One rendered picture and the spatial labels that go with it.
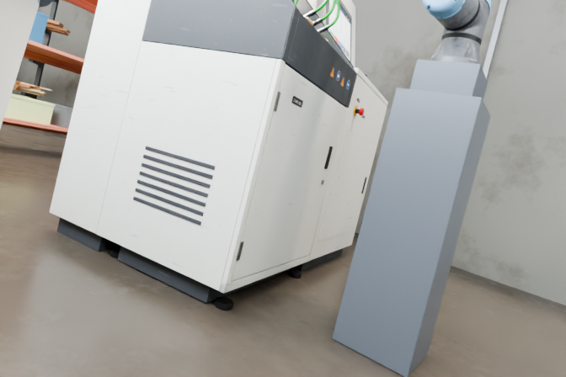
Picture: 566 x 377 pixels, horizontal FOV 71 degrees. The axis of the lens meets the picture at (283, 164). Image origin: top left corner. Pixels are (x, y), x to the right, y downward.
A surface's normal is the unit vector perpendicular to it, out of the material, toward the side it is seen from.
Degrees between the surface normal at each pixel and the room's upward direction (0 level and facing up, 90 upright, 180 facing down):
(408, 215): 90
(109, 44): 90
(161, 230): 90
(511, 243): 90
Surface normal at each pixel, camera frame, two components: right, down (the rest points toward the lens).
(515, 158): -0.54, -0.11
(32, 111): 0.84, 0.22
